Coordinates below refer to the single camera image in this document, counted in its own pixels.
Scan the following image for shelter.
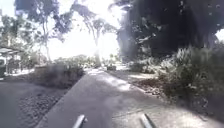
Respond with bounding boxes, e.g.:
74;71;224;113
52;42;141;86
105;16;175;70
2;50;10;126
0;46;24;76

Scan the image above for large dark tree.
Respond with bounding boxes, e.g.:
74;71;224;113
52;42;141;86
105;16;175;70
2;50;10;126
114;0;224;64

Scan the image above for grey concrete path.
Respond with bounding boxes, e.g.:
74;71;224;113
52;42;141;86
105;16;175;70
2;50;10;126
34;69;224;128

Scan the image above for tall thin tree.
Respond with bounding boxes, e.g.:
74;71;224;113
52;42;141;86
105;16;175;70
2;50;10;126
14;0;73;64

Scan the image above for low dark bush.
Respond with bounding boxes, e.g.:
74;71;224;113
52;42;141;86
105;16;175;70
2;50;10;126
33;63;86;89

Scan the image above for slender tree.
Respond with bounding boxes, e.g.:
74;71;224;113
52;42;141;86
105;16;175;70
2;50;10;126
71;2;118;68

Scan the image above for green shrub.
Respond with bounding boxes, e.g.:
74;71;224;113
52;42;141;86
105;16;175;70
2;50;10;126
159;43;224;108

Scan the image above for dark mulch ground strip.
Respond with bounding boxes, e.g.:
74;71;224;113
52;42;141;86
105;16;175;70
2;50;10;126
16;87;70;128

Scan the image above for robot's own part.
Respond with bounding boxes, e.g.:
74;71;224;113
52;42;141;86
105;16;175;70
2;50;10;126
139;113;154;128
72;114;87;128

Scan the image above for grey asphalt road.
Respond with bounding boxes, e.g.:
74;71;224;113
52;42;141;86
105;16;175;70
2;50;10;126
0;79;51;128

